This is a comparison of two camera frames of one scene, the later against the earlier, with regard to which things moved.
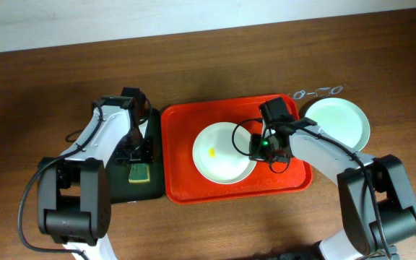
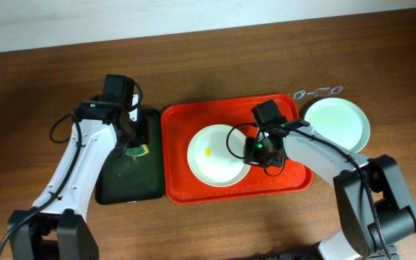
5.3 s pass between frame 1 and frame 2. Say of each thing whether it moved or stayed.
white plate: stayed
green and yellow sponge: moved
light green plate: stayed
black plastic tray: stayed
